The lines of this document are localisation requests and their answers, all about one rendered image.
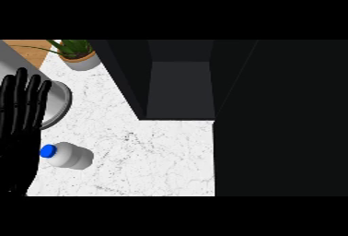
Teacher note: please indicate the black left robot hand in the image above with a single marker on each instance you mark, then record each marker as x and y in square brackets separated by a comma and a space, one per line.
[18, 129]

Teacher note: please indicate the white blue-capped water bottle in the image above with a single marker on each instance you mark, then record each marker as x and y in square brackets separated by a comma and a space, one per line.
[70, 155]

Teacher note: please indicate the dark grey cabinet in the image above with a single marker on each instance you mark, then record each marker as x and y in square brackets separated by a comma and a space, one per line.
[177, 86]

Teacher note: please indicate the dark grey cabinet door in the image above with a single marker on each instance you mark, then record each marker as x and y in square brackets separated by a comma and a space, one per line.
[280, 123]

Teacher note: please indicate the grey metal pot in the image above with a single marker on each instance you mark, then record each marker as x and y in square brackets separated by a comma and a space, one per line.
[58, 101]

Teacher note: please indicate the brown wooden board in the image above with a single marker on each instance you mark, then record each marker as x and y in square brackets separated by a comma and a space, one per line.
[33, 50]

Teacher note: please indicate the potted green plant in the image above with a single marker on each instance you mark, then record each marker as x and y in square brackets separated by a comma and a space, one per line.
[77, 53]

